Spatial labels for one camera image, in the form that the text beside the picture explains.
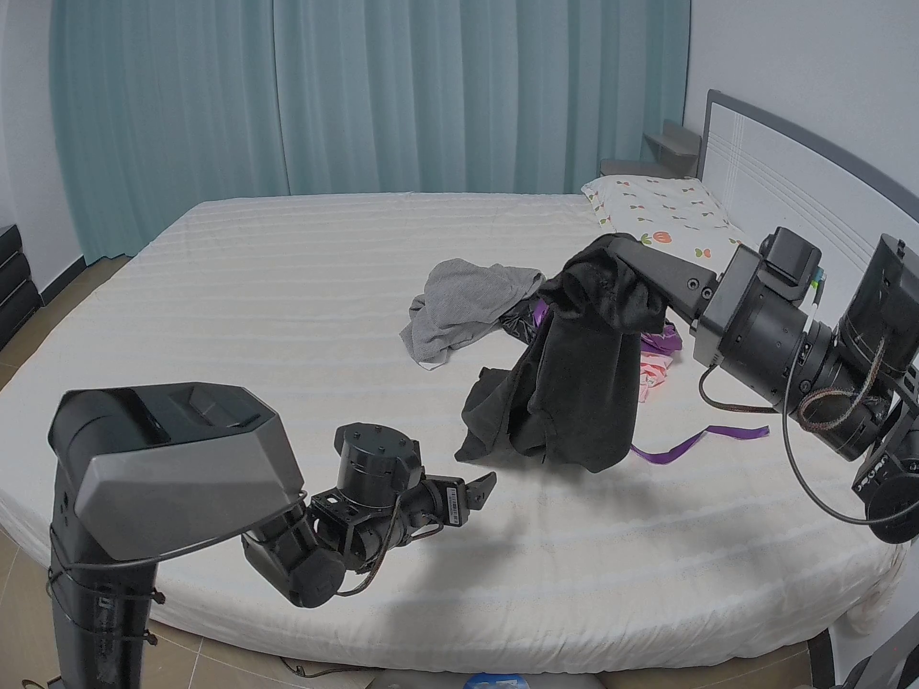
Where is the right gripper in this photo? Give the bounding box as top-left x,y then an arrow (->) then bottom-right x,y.
609,235 -> 817,403

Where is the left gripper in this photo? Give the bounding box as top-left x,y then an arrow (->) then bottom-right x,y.
393,472 -> 498,541

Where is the black T-shirt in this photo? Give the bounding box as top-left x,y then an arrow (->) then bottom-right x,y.
454,234 -> 672,473

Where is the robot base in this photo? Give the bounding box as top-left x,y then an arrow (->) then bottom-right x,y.
459,672 -> 536,689

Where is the bed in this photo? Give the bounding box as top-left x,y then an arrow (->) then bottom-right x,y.
0,89 -> 919,673

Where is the purple garment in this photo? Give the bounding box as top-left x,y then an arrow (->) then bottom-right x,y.
530,297 -> 771,466

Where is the white printed pillow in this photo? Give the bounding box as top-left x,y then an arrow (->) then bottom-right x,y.
580,174 -> 748,264

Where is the pink garment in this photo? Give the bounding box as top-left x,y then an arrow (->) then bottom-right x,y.
635,345 -> 676,404

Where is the grey bedside table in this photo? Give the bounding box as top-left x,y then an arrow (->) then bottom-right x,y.
599,119 -> 702,179

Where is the shiny black garment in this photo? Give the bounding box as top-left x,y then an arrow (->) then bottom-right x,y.
500,300 -> 554,346

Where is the grey garment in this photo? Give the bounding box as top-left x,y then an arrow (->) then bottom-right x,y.
400,258 -> 547,373

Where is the blue-green curtain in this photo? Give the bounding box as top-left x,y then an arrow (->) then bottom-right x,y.
273,0 -> 690,196
49,0 -> 290,265

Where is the black chest of drawers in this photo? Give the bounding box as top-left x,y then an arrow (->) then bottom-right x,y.
0,223 -> 41,351

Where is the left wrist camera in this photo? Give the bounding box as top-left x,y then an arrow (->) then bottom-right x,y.
429,477 -> 476,529

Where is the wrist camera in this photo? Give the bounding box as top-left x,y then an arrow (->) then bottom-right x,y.
760,227 -> 824,308
429,477 -> 476,529

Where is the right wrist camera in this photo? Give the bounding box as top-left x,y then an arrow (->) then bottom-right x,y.
760,227 -> 824,308

